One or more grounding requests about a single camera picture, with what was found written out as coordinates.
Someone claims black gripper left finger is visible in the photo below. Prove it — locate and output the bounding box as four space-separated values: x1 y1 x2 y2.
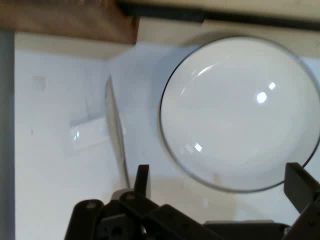
64 163 219 240

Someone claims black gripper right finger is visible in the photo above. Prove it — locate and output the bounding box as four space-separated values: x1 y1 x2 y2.
283 162 320 240

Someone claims silver serrated table knife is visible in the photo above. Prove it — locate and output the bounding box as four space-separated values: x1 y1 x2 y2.
104 74 132 194

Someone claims white round plate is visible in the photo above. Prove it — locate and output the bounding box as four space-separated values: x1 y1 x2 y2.
158 36 320 194

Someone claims dark brown wooden board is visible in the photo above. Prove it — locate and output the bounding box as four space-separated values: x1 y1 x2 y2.
0 0 140 46

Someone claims grey metal post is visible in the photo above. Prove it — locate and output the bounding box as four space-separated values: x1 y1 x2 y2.
0 29 16 240

